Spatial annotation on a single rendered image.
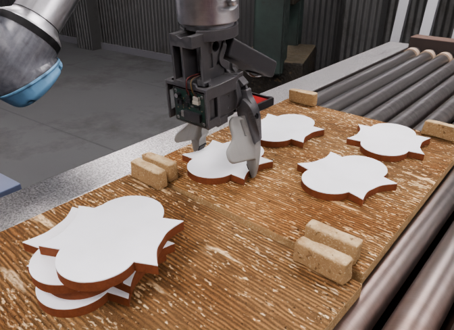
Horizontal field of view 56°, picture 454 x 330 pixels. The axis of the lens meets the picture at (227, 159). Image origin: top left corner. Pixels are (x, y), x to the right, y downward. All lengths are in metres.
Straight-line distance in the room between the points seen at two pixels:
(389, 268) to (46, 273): 0.34
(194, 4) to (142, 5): 4.76
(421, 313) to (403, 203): 0.17
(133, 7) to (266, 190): 4.88
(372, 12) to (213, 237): 3.28
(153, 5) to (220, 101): 4.62
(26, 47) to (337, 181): 0.54
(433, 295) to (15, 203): 0.52
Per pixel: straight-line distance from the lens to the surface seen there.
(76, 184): 0.66
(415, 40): 1.60
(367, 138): 0.73
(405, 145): 0.73
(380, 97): 1.05
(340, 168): 0.62
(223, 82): 0.53
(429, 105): 1.04
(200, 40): 0.51
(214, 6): 0.51
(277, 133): 0.72
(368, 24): 3.69
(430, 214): 0.61
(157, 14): 5.11
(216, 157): 0.63
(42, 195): 0.65
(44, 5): 0.83
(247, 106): 0.55
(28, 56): 0.80
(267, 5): 3.09
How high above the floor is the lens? 1.23
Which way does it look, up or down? 27 degrees down
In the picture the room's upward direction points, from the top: straight up
